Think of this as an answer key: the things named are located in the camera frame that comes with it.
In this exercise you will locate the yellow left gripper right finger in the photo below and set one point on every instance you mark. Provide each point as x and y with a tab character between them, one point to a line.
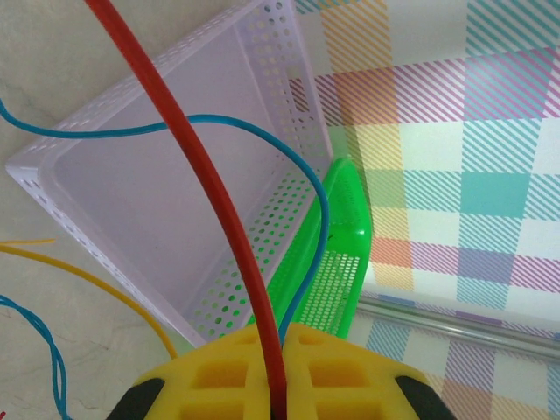
350	376

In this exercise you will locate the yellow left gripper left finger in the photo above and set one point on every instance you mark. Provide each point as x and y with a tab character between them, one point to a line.
210	376

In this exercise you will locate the green perforated plastic basket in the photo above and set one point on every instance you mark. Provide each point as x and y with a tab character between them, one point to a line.
345	210

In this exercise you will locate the lavender perforated plastic basket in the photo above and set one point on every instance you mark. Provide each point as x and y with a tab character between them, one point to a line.
131	197

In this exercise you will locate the aluminium frame post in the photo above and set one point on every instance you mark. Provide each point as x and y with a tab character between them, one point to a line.
459	326

